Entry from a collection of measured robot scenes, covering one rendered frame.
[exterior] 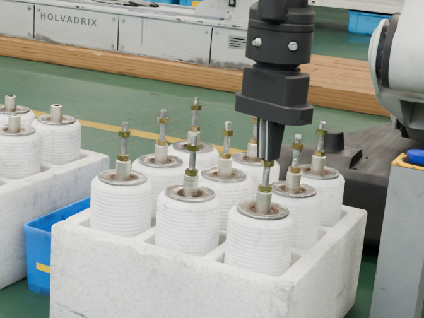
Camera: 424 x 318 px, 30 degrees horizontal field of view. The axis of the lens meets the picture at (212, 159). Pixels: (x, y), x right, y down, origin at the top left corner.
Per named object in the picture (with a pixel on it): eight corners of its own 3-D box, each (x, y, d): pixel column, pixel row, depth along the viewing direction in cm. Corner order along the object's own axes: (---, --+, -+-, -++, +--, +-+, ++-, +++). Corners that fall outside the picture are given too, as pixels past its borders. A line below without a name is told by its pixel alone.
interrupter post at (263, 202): (257, 209, 114) (259, 187, 113) (272, 212, 113) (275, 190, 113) (251, 213, 112) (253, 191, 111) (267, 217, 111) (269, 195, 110)
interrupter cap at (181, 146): (170, 142, 146) (171, 139, 146) (211, 144, 147) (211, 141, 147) (173, 154, 139) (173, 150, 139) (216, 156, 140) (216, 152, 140)
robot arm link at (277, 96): (329, 122, 108) (339, 33, 105) (283, 130, 101) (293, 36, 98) (259, 103, 116) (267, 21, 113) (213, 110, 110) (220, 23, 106)
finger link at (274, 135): (262, 161, 109) (266, 117, 107) (277, 157, 111) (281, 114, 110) (271, 163, 108) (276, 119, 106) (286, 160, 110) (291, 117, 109)
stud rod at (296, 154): (297, 182, 122) (302, 135, 120) (291, 182, 122) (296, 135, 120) (294, 180, 123) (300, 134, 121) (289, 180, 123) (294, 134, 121)
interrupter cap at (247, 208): (248, 200, 118) (248, 195, 117) (296, 211, 115) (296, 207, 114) (227, 214, 111) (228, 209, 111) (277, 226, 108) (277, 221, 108)
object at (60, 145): (51, 196, 166) (53, 112, 161) (88, 207, 161) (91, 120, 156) (19, 208, 158) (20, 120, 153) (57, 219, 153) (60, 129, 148)
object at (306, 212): (319, 308, 125) (332, 200, 120) (261, 311, 122) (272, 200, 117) (298, 282, 134) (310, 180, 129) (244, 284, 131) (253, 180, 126)
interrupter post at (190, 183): (195, 199, 116) (197, 178, 115) (180, 197, 117) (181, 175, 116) (199, 194, 118) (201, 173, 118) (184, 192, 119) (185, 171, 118)
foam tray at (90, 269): (168, 252, 160) (173, 167, 155) (355, 303, 144) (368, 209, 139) (48, 330, 126) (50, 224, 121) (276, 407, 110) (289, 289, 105)
